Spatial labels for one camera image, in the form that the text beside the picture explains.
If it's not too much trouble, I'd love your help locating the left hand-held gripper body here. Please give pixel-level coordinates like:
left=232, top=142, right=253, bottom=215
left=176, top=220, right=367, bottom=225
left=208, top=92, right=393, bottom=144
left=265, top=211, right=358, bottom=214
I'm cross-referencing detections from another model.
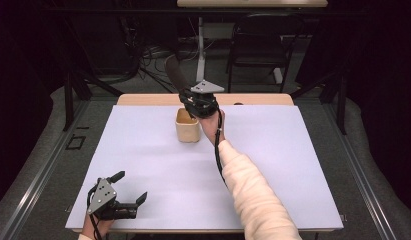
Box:
left=86, top=177, right=139, bottom=222

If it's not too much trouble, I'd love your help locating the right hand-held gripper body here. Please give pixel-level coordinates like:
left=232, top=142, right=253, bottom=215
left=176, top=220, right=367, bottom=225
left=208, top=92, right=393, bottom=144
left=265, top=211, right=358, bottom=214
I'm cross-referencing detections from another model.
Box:
left=189, top=79, right=226, bottom=120

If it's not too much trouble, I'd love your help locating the beige square cup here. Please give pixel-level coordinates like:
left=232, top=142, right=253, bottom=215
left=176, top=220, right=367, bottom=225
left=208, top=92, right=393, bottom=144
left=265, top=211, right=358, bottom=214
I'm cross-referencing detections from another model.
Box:
left=174, top=107, right=202, bottom=144

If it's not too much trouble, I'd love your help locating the person's left hand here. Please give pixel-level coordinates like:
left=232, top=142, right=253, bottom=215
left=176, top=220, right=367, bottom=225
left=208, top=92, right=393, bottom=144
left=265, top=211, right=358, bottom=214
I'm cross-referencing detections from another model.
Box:
left=81, top=213, right=115, bottom=240

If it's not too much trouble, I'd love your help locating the white table mat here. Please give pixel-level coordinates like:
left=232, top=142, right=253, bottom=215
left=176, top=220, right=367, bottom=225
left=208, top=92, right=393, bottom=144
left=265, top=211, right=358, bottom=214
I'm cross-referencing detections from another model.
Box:
left=64, top=104, right=345, bottom=231

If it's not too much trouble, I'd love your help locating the wooden table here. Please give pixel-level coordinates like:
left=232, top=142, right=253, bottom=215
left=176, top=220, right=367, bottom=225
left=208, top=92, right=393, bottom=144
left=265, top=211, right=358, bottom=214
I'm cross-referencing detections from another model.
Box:
left=72, top=93, right=341, bottom=234

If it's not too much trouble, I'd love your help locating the white-legged desk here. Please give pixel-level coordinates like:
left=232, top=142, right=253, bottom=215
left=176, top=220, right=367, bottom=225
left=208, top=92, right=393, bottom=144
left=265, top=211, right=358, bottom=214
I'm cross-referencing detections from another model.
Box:
left=176, top=0, right=329, bottom=85

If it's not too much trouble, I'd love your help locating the black folding chair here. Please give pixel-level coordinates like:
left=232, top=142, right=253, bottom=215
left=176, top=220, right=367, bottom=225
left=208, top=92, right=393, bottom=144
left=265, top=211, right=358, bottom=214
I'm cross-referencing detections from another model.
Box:
left=225, top=13, right=306, bottom=94

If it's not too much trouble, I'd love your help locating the black metal stand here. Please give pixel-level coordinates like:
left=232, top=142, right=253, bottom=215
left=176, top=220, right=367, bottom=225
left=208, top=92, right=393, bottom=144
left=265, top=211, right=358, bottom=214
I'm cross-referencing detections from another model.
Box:
left=61, top=64, right=125, bottom=133
left=290, top=70, right=348, bottom=136

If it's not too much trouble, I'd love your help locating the left hand-held gripper cable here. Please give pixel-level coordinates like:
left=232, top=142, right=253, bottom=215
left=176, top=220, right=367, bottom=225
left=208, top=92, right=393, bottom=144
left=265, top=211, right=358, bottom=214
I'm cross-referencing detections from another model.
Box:
left=85, top=186, right=106, bottom=240

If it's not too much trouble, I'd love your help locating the hand-held gripper cable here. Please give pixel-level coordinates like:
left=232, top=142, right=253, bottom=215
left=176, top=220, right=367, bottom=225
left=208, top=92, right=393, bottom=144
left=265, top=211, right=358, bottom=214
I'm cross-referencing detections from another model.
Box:
left=85, top=186, right=106, bottom=240
left=214, top=109, right=228, bottom=188

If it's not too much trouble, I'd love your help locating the bundle of floor cables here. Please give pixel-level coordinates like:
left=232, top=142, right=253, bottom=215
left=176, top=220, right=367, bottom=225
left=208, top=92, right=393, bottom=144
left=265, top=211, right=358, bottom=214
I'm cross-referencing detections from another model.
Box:
left=124, top=16, right=216, bottom=95

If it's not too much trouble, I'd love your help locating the right hand-held gripper cable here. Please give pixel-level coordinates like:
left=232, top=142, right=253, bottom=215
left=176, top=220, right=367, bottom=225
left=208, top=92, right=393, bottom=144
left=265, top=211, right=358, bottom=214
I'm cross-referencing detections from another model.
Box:
left=214, top=109, right=228, bottom=188

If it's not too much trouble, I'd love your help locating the metal floor rail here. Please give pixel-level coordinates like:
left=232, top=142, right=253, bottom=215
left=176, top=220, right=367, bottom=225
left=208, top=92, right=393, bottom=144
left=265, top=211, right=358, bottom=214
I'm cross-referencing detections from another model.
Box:
left=321, top=99, right=399, bottom=240
left=0, top=99, right=92, bottom=240

